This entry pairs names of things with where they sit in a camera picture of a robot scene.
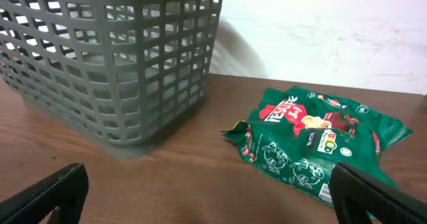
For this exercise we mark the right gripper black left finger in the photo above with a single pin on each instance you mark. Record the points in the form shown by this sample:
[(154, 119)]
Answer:
[(60, 195)]

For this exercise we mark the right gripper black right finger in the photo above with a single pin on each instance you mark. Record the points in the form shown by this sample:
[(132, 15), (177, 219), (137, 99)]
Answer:
[(356, 195)]

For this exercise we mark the green Nescafe coffee bag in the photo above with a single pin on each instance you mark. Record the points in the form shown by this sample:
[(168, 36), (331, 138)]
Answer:
[(297, 136)]

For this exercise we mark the grey plastic lattice basket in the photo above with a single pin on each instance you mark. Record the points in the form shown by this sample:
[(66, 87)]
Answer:
[(118, 71)]

